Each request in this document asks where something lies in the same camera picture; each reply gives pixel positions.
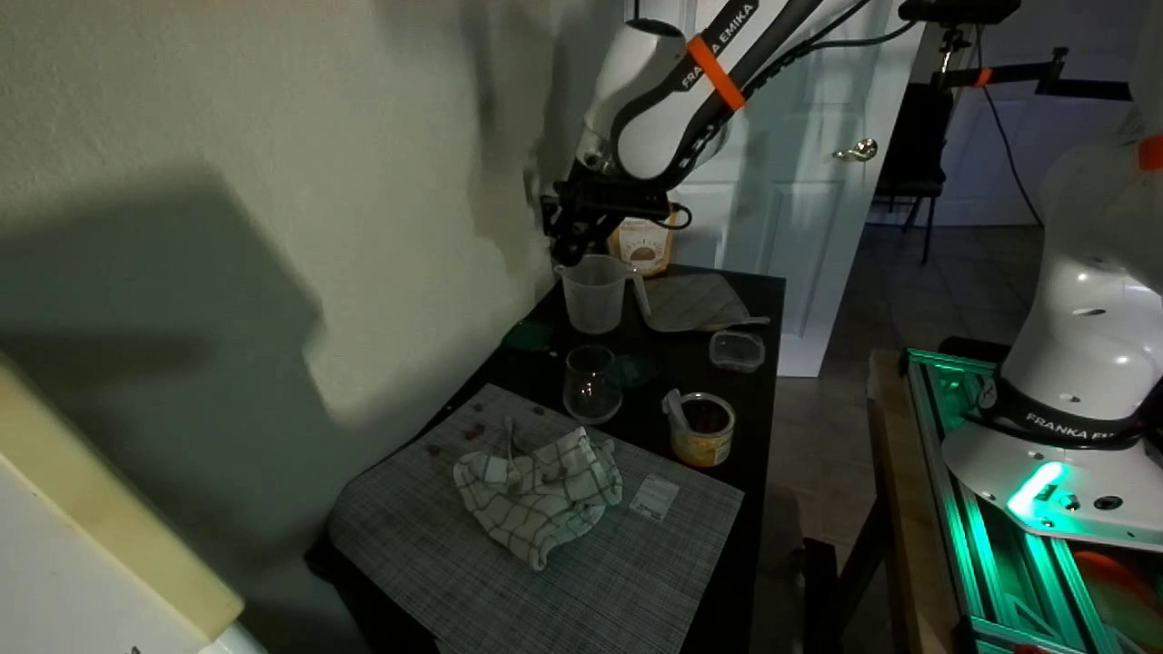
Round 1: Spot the clear lidded plastic container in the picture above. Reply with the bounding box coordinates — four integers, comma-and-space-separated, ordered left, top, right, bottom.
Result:
706, 326, 772, 372

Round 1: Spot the white door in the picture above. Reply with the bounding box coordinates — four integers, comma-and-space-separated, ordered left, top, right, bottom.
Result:
673, 0, 931, 382

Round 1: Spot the metal door handle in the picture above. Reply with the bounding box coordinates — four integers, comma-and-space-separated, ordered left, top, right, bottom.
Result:
828, 133, 885, 165

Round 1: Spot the grey grid cutting mat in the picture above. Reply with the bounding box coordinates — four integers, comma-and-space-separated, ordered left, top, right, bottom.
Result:
329, 382, 749, 654

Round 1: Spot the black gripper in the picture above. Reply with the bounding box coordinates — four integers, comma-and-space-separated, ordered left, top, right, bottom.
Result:
542, 160, 673, 269

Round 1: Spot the white quilted pot holder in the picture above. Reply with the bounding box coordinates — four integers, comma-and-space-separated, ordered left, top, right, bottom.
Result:
631, 269, 775, 336

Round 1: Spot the small silvery packet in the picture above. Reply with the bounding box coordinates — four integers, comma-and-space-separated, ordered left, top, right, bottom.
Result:
624, 472, 689, 525

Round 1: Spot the orange band on arm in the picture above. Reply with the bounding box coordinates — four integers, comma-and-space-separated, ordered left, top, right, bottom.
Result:
684, 32, 753, 116

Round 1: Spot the black side table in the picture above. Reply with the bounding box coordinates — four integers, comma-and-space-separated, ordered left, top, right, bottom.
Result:
306, 256, 794, 654

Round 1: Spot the black camera stand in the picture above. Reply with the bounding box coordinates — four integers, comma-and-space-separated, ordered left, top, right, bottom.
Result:
868, 0, 1139, 263

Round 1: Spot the checked white cloth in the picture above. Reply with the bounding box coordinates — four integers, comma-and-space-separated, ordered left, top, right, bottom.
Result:
449, 420, 631, 575

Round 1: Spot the cream board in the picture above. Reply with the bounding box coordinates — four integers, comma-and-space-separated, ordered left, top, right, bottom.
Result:
0, 352, 251, 654

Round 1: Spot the clear glass jar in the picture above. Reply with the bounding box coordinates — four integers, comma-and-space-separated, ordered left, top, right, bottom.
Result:
561, 340, 631, 427

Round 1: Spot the translucent plastic measuring cup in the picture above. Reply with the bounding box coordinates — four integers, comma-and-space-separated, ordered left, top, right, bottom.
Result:
552, 249, 637, 336

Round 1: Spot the white mug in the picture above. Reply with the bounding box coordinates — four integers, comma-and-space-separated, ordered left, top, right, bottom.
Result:
604, 215, 680, 280

